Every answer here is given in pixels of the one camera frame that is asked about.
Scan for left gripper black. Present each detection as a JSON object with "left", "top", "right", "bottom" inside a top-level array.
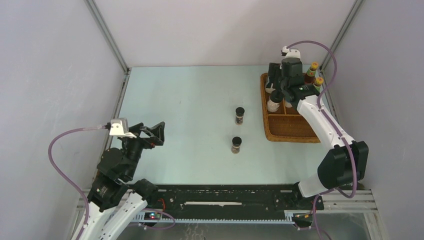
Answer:
[{"left": 123, "top": 121, "right": 166, "bottom": 179}]

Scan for aluminium corner frame left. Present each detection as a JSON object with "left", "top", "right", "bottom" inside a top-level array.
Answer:
[{"left": 84, "top": 0, "right": 130, "bottom": 75}]

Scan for black-spout-lid jar white beads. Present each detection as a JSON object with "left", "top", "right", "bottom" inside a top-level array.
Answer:
[{"left": 266, "top": 90, "right": 284, "bottom": 113}]

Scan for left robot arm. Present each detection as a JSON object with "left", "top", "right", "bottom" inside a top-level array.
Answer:
[{"left": 72, "top": 118, "right": 166, "bottom": 240}]

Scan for large black-lid jar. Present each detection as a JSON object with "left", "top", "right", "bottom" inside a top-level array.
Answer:
[{"left": 264, "top": 77, "right": 275, "bottom": 94}]

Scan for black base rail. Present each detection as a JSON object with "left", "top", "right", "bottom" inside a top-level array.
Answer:
[{"left": 147, "top": 184, "right": 324, "bottom": 221}]

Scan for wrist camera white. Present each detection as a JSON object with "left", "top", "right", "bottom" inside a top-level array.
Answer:
[
  {"left": 108, "top": 117, "right": 137, "bottom": 138},
  {"left": 280, "top": 46, "right": 301, "bottom": 59}
]

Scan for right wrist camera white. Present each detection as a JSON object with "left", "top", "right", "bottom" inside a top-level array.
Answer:
[{"left": 280, "top": 46, "right": 301, "bottom": 59}]

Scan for aluminium corner frame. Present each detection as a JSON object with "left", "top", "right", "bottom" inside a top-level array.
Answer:
[
  {"left": 329, "top": 0, "right": 366, "bottom": 54},
  {"left": 84, "top": 0, "right": 130, "bottom": 75}
]

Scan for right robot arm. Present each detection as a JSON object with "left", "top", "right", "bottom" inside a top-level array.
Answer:
[{"left": 267, "top": 57, "right": 369, "bottom": 209}]

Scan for yellow-cap sauce bottle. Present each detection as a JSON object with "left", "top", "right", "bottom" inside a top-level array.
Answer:
[
  {"left": 304, "top": 61, "right": 320, "bottom": 84},
  {"left": 313, "top": 77, "right": 324, "bottom": 93}
]

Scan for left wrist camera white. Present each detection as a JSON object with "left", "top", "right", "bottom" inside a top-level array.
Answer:
[{"left": 108, "top": 117, "right": 137, "bottom": 138}]

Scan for small black-lid spice jar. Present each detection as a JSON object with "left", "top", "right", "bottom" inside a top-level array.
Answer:
[{"left": 235, "top": 106, "right": 245, "bottom": 125}]

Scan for wicker divided basket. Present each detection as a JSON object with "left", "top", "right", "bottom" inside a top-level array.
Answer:
[{"left": 260, "top": 72, "right": 320, "bottom": 144}]

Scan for aluminium corner frame right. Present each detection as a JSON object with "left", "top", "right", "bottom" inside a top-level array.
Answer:
[{"left": 329, "top": 0, "right": 366, "bottom": 54}]

